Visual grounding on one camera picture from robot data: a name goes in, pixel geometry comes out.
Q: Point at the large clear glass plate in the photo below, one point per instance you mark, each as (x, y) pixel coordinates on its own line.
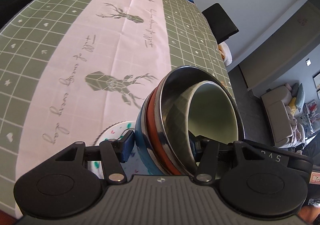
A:
(97, 139)

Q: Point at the blue cushion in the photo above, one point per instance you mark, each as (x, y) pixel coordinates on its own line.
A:
(300, 97)

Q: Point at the white fruit print plate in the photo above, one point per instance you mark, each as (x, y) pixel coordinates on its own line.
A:
(117, 128)

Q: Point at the green checked tablecloth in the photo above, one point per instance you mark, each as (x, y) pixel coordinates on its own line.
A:
(62, 39)

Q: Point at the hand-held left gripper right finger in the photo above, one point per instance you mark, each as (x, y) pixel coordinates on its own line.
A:
(207, 160)

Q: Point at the blue steel bowl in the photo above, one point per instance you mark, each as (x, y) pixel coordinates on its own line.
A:
(143, 140)

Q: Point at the beige sofa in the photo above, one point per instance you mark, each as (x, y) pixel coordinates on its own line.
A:
(277, 117)

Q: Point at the orange steel bowl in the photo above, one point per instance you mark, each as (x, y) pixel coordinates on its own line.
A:
(152, 125)

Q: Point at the yellow cushion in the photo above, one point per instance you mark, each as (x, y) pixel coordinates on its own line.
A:
(293, 105)

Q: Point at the person's right forearm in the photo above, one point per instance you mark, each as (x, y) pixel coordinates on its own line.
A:
(310, 216)

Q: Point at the framed wall picture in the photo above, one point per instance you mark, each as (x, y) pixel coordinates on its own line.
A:
(317, 84)

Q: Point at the green ceramic bowl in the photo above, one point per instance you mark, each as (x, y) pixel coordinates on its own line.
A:
(212, 115)

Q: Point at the wall light switch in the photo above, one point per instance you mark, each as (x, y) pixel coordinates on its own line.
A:
(308, 62)

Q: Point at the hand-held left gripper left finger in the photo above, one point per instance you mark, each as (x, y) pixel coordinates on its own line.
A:
(128, 146)

